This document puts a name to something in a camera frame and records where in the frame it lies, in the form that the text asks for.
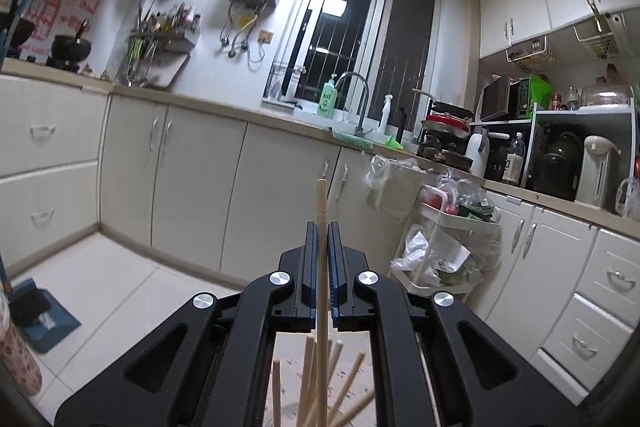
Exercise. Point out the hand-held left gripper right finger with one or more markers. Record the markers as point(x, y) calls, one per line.
point(334, 277)

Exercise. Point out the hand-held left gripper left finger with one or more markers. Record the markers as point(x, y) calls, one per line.
point(312, 277)

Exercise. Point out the slim bamboo chopstick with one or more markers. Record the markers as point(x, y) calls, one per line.
point(322, 202)

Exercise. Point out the group of wooden chopsticks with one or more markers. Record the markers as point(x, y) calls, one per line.
point(306, 377)

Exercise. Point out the floral cherry print tablecloth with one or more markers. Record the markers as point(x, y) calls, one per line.
point(292, 357)

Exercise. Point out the white plastic bag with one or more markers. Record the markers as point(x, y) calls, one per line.
point(430, 257)

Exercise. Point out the clear hanging plastic bag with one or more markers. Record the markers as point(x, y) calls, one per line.
point(395, 189)

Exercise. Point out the white rolling cart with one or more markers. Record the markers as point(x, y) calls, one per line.
point(440, 222)

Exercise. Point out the green sink mat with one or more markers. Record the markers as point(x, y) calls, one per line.
point(352, 140)

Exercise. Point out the cream base kitchen cabinets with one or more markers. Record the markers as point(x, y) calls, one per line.
point(200, 187)

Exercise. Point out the white spray bottle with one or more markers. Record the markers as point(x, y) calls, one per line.
point(385, 114)

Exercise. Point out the green dish soap bottle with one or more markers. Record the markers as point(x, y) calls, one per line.
point(326, 99)

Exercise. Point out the metal sink faucet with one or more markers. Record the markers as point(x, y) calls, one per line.
point(357, 97)

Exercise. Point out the stack of pans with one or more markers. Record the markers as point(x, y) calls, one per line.
point(445, 132)

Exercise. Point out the white thermos jug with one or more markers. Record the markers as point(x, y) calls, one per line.
point(477, 152)

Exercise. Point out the clear bottle with white label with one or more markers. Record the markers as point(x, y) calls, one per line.
point(512, 162)

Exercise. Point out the barred kitchen window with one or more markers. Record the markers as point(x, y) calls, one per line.
point(350, 47)

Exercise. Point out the small black microwave oven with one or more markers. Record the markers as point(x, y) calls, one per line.
point(496, 99)

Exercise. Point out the black rice cooker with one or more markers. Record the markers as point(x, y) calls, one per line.
point(557, 167)

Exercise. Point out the blue dustpan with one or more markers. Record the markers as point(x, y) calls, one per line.
point(45, 317)

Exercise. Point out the white electric water boiler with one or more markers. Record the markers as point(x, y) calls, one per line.
point(597, 172)

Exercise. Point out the floral fabric bag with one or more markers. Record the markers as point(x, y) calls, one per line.
point(17, 357)

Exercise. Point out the crumpled clear plastic bag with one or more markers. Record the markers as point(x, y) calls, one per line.
point(630, 197)

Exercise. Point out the white countertop shelf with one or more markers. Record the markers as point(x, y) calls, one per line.
point(620, 122)

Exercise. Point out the clear glass dome cover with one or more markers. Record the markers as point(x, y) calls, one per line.
point(607, 96)

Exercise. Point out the black wok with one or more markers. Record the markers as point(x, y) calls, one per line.
point(70, 47)
point(17, 32)

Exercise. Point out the wall socket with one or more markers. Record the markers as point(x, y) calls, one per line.
point(265, 37)

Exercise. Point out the wall utensil rack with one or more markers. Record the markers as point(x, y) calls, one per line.
point(160, 42)

